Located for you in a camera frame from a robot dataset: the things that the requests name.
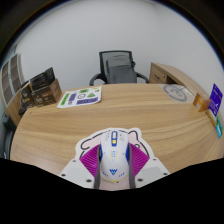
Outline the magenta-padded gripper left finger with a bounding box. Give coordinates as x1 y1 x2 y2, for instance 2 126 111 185
58 143 102 190

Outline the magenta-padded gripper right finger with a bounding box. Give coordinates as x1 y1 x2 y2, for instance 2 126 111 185
127 142 171 190

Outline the green purple sticker sheet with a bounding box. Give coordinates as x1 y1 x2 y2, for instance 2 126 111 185
56 85 103 110

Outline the grey shelf unit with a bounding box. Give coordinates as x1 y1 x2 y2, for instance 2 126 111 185
0 53 26 108

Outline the white blue yellow computer mouse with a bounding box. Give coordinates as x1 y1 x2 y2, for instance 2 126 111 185
98 129 131 184

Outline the purple stand-up pouch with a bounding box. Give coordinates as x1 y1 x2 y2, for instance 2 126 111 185
209 83 224 118

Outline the black ribbed box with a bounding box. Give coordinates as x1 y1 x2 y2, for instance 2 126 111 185
29 67 56 91

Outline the black mesh office chair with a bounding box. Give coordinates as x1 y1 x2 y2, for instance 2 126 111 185
88 50 150 87

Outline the green flat packet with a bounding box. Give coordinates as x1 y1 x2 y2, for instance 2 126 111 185
214 114 224 139

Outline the wooden side desk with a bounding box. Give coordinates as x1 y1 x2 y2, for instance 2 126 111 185
148 62 209 98

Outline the dark brown carton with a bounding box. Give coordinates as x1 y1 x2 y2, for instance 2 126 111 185
31 78 63 108

